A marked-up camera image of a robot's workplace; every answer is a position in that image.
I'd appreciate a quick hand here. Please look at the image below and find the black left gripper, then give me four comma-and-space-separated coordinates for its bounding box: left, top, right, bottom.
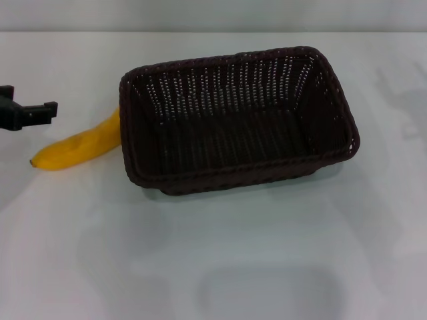
0, 85, 58, 131

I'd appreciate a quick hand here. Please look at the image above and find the yellow banana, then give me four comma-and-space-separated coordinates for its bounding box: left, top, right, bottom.
29, 105, 121, 172

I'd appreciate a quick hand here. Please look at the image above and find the dark brown woven basket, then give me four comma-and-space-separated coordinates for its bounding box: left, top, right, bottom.
118, 45, 362, 197

